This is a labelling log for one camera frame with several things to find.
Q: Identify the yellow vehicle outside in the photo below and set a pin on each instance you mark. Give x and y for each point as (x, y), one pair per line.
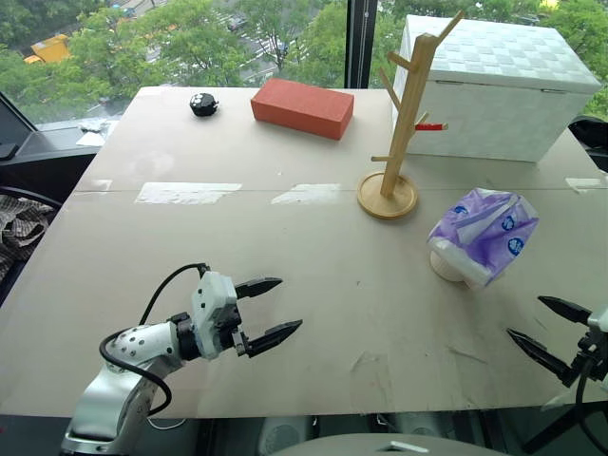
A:
(47, 49)

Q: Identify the wooden mug tree stand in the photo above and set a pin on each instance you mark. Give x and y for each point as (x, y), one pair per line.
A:
(398, 142)

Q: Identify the black side cabinet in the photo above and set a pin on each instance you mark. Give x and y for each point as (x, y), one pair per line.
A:
(43, 152)

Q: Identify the purple tissue pack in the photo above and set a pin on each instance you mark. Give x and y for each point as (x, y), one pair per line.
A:
(484, 228)

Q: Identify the black round white-dotted object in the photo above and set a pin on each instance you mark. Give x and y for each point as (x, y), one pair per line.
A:
(203, 105)

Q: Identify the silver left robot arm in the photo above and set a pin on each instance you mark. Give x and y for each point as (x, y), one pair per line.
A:
(119, 399)

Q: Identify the red brick-shaped block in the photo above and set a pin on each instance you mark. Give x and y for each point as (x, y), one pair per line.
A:
(299, 107)

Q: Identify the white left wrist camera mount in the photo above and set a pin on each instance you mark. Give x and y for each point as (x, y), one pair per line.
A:
(211, 304)

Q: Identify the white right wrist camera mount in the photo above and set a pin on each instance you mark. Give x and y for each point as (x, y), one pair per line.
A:
(599, 319)

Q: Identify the crumpled white wrapper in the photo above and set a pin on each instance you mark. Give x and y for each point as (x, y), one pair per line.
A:
(97, 130)

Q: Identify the black stand leg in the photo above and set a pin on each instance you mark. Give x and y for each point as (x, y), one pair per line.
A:
(551, 430)

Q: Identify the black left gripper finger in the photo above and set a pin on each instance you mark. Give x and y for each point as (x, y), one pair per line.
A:
(275, 336)
(259, 286)

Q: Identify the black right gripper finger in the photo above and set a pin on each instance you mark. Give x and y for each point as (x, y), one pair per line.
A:
(541, 354)
(567, 310)

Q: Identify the black window post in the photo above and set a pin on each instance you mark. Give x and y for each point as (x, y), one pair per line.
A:
(361, 43)

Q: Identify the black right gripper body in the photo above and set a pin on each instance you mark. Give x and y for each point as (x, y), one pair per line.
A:
(596, 356)

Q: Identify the black bag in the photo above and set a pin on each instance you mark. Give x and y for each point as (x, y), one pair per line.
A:
(591, 142)

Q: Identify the white checkered storage box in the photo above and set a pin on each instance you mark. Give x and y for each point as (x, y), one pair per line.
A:
(499, 109)

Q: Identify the plaid cloth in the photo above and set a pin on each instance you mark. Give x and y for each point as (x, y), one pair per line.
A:
(21, 228)

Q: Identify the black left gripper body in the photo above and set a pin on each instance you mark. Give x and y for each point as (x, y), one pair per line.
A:
(233, 323)

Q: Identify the white cup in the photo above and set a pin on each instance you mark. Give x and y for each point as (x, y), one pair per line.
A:
(444, 268)

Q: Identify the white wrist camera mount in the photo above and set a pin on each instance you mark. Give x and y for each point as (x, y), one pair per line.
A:
(599, 319)
(211, 304)

